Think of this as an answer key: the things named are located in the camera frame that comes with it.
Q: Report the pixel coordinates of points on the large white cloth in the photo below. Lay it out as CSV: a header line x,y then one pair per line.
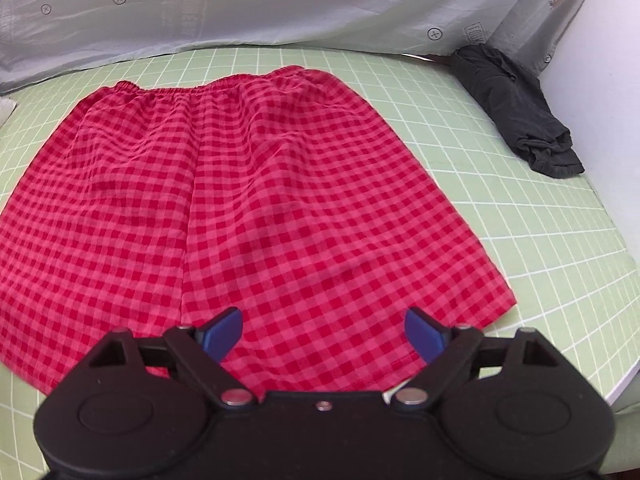
x,y
5,110

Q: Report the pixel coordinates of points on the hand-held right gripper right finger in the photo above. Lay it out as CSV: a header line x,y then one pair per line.
x,y
425,334

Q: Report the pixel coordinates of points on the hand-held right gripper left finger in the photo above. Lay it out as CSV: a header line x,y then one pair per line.
x,y
222,332

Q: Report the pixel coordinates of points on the red checked shorts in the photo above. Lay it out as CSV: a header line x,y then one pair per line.
x,y
250,185

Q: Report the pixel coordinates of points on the grey carrot print sheet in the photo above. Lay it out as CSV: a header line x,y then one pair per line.
x,y
325,0

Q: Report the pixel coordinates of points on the green grid mat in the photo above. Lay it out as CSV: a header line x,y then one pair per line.
x,y
500,240

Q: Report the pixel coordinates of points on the dark grey garment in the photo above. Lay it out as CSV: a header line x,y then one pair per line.
x,y
515,105

